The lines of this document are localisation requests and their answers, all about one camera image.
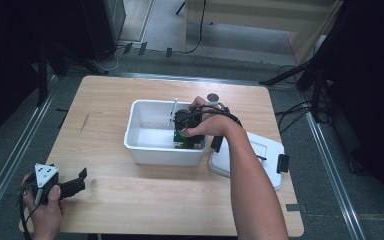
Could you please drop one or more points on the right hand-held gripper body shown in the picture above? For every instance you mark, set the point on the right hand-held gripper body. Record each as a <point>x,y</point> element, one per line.
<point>193,141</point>

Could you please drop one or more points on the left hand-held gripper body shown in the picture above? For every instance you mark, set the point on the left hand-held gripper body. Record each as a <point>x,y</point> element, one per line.
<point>45,175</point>

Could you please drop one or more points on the small green item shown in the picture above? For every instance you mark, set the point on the small green item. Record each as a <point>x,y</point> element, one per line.
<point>180,138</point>

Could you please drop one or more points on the white plastic storage box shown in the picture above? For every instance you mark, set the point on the white plastic storage box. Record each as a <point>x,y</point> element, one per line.
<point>150,133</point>

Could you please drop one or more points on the person's right hand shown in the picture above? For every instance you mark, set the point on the person's right hand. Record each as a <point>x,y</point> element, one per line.
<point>213,125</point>

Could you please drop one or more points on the person's left hand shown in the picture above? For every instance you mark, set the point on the person's left hand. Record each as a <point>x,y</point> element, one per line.
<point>43,220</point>

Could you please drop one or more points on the white box lid black clasps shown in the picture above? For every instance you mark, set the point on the white box lid black clasps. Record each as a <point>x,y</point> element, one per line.
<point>270,150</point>

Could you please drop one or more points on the black tripod stand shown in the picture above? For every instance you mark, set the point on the black tripod stand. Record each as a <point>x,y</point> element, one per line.
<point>313,73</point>
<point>60,63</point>

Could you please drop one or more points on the black tape strip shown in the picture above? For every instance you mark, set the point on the black tape strip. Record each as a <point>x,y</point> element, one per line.
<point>293,207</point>

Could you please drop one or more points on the wooden platform step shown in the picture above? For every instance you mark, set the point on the wooden platform step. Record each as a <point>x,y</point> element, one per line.
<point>253,30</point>

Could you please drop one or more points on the black cabinet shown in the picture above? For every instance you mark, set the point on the black cabinet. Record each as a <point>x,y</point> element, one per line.
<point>106,26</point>

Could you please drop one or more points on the metal floor rail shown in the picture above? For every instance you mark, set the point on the metal floor rail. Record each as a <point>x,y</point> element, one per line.
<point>13,156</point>
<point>336,180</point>

